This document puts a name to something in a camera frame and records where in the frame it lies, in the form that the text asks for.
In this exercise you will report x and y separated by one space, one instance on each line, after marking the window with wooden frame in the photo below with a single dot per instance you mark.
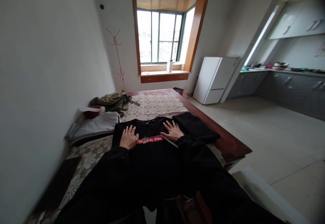
162 38

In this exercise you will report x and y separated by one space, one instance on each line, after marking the olive green jacket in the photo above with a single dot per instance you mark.
113 101

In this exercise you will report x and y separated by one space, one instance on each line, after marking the white wall cabinets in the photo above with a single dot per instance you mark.
299 20

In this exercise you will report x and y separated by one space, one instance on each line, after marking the pink coat rack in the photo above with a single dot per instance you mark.
117 56

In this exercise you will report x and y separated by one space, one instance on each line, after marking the black shirt with red label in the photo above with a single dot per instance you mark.
152 158

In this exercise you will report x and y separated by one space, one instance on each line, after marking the person's left hand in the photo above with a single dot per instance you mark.
128 141

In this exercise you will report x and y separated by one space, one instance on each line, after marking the folded black garment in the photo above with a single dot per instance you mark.
195 127

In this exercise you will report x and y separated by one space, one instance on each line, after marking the small dark box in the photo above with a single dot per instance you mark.
178 90

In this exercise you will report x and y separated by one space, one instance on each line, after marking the red and white bag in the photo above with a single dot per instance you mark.
92 112

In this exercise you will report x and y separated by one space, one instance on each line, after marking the white board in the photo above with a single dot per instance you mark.
269 196

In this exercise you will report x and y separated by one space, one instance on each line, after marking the person's right hand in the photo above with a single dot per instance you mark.
174 133

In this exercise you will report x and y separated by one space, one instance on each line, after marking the white bottle with blue cap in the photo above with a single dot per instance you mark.
169 66

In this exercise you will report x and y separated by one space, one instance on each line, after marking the beige lace cloth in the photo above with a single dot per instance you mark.
155 107

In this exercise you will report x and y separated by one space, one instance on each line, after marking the grey kitchen counter cabinets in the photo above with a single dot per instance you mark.
292 89

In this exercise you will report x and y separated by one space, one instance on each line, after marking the white fridge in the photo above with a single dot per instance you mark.
213 81

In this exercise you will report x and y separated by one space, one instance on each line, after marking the folded grey garment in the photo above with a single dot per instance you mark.
96 127

